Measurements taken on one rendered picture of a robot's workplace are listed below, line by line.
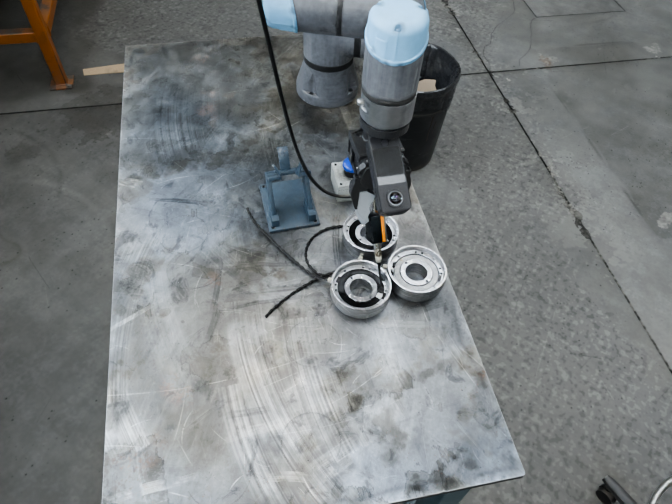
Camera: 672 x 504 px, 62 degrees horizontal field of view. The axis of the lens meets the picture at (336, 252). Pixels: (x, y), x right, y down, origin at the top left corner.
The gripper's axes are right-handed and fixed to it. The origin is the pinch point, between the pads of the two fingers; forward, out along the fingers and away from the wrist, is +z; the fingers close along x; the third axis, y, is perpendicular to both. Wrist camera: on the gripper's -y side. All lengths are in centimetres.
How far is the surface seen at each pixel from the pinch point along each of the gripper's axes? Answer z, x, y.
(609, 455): 93, -74, -27
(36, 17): 59, 87, 186
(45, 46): 73, 88, 186
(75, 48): 93, 83, 217
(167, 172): 13.4, 34.3, 32.6
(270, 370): 13.4, 21.2, -16.5
